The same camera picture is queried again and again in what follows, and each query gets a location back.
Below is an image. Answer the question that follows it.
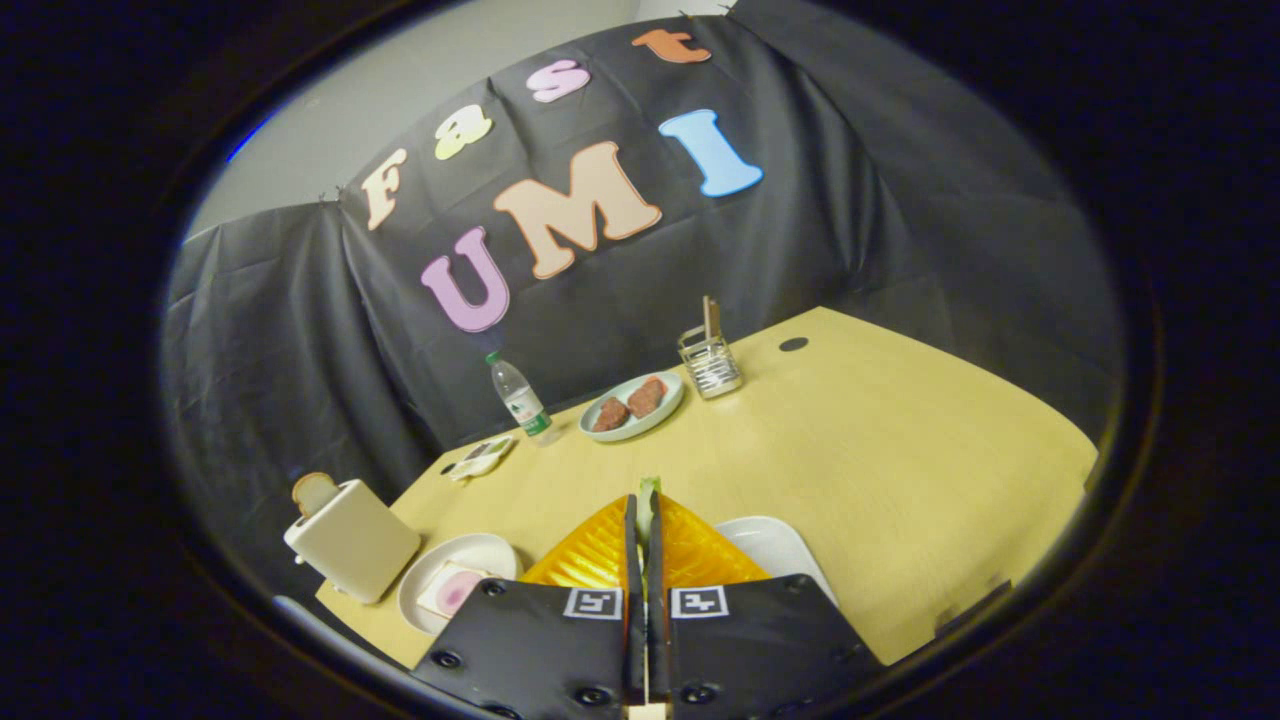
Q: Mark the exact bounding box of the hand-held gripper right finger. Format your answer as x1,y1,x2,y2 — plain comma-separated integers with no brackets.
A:
647,490,886,720

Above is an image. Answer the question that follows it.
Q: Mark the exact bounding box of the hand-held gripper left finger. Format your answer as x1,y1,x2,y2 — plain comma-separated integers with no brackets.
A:
412,494,646,720

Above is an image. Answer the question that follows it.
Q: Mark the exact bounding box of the toasted bread slice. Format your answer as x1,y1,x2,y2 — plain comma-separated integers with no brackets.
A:
291,472,341,518

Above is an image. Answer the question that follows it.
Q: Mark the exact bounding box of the pink ham slice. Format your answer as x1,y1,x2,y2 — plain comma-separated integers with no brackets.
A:
438,570,486,615

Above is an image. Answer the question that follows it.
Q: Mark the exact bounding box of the white square plate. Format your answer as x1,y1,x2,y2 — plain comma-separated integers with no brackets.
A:
712,516,839,606

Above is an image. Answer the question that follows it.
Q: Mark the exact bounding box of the white round plate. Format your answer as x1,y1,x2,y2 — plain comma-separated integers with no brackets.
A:
397,533,523,636

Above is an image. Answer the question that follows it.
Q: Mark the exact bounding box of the white bread slice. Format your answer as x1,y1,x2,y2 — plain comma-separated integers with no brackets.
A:
417,563,491,619

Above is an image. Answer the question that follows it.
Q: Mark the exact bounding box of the white divided spice dish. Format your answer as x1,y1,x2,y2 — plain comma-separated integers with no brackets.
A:
445,435,517,482

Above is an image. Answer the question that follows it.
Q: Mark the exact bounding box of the cream white toaster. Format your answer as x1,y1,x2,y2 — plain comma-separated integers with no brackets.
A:
283,479,423,605

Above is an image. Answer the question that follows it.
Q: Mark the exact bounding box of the pale green round plate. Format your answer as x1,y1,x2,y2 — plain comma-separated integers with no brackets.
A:
579,371,686,443

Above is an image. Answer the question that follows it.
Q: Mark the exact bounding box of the clear plastic water bottle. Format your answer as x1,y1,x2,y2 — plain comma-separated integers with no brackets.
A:
486,350,557,447

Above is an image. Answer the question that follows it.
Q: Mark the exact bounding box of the clear glass utensil holder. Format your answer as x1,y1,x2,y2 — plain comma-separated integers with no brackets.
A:
678,325,744,400

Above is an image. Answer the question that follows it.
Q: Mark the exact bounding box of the black backdrop cloth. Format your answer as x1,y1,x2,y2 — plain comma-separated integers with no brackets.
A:
160,0,1126,601

